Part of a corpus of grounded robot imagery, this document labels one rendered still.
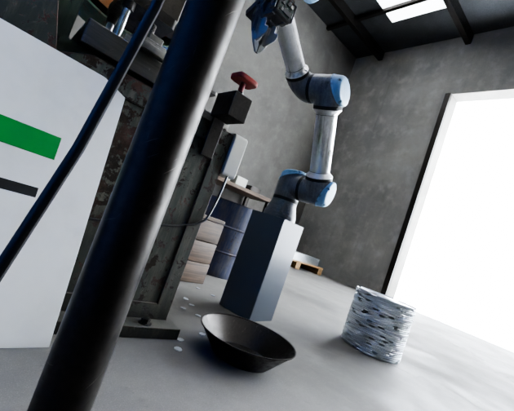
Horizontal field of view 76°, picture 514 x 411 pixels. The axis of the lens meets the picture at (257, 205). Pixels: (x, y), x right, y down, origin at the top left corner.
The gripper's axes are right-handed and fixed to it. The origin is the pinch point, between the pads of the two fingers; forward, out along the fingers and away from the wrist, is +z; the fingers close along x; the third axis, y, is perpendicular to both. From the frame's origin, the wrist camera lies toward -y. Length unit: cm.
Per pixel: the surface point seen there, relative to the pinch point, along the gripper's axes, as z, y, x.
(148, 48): 14.3, -7.8, -24.2
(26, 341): 84, 6, -28
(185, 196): 45.6, -7.1, -0.5
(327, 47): -315, -363, 352
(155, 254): 64, -7, -3
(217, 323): 81, -4, 25
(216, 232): 56, -64, 54
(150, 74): 19.0, -10.5, -20.7
